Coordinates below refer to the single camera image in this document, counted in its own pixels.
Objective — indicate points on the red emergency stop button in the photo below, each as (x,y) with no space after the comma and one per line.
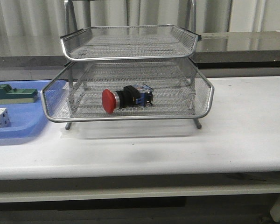
(130,96)

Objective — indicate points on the silver mesh tray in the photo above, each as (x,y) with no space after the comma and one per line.
(129,42)
(180,90)

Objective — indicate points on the blue plastic tray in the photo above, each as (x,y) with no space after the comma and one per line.
(26,119)

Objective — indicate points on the dark grey back counter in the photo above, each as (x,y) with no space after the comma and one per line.
(230,54)

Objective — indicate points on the green terminal block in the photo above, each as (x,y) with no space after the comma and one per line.
(9,95)

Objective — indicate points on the silver wire rack frame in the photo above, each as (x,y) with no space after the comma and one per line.
(70,15)

